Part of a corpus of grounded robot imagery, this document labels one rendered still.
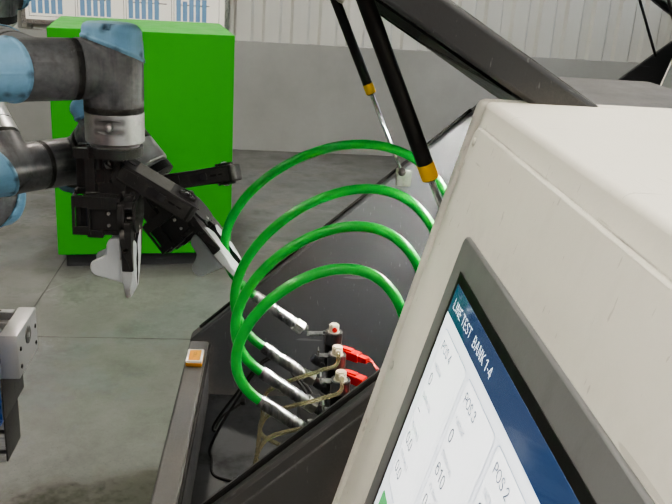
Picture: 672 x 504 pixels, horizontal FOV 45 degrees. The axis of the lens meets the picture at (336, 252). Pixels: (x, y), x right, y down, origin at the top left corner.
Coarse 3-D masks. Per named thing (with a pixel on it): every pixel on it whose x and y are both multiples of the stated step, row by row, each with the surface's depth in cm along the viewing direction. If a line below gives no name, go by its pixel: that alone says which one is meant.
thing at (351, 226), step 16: (336, 224) 107; (352, 224) 107; (368, 224) 107; (304, 240) 107; (400, 240) 108; (272, 256) 108; (416, 256) 109; (256, 272) 109; (240, 304) 110; (240, 320) 111; (256, 368) 113; (272, 384) 114; (288, 384) 114; (304, 400) 115
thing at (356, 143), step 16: (336, 144) 120; (352, 144) 120; (368, 144) 120; (384, 144) 120; (288, 160) 120; (304, 160) 120; (272, 176) 121; (256, 192) 122; (240, 208) 122; (224, 224) 123; (224, 240) 123; (240, 288) 126
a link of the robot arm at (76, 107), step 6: (72, 102) 123; (78, 102) 122; (72, 108) 123; (78, 108) 122; (72, 114) 124; (78, 114) 123; (78, 120) 123; (78, 126) 125; (78, 132) 125; (84, 132) 124; (78, 138) 125; (84, 138) 124
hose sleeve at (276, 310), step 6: (258, 294) 127; (252, 300) 127; (258, 300) 127; (276, 306) 128; (270, 312) 128; (276, 312) 128; (282, 312) 128; (288, 312) 129; (282, 318) 128; (288, 318) 128; (294, 318) 129; (288, 324) 129; (294, 324) 128
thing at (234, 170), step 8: (208, 168) 122; (216, 168) 121; (224, 168) 121; (232, 168) 121; (168, 176) 123; (176, 176) 122; (184, 176) 122; (192, 176) 122; (200, 176) 122; (208, 176) 122; (216, 176) 122; (224, 176) 121; (232, 176) 121; (240, 176) 124; (184, 184) 122; (192, 184) 122; (200, 184) 122; (208, 184) 122; (224, 184) 123
